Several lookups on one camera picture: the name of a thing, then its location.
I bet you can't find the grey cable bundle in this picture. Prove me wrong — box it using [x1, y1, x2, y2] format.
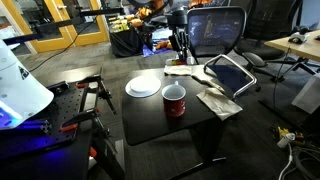
[278, 142, 320, 180]

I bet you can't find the white round plate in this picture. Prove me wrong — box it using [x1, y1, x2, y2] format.
[124, 75, 162, 99]

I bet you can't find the orange black bar clamp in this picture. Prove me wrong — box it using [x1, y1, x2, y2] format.
[59, 107, 113, 138]
[75, 67, 118, 116]

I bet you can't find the red white enamel mug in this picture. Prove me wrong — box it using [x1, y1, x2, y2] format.
[161, 80, 187, 118]

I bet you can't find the black perforated breadboard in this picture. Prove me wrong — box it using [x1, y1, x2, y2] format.
[0, 82, 88, 162]

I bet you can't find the black metal boom beam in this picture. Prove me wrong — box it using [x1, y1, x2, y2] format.
[3, 7, 126, 46]

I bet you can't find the white power plug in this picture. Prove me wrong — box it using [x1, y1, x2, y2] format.
[276, 132, 297, 150]

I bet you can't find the creased beige cloth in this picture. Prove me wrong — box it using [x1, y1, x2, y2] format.
[195, 87, 244, 122]

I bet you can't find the black desk device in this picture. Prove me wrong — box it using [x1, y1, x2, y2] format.
[287, 25, 312, 45]

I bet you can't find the black padded office chair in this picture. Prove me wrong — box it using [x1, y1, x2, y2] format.
[229, 0, 320, 83]

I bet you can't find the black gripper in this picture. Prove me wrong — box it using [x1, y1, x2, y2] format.
[166, 9, 190, 61]

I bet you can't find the yellow framed glass door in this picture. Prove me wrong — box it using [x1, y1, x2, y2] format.
[1, 0, 75, 54]
[53, 0, 112, 47]

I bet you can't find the orange toy object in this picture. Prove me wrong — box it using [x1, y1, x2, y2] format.
[155, 39, 174, 51]

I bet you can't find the white box panel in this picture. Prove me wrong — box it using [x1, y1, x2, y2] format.
[291, 72, 320, 115]

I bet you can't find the black table pedestal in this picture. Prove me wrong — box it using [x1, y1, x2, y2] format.
[168, 117, 231, 180]

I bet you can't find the light wooden desk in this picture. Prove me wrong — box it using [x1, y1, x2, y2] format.
[264, 29, 320, 63]

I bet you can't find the yellow green box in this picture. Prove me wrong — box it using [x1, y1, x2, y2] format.
[112, 19, 130, 33]

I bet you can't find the black mesh office chair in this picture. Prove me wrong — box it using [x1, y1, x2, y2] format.
[184, 5, 258, 101]

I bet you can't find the wooden handled paintbrush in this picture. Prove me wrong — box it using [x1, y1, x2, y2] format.
[190, 71, 226, 95]

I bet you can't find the yellow black floor gadget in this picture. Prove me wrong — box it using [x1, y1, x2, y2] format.
[275, 125, 305, 141]

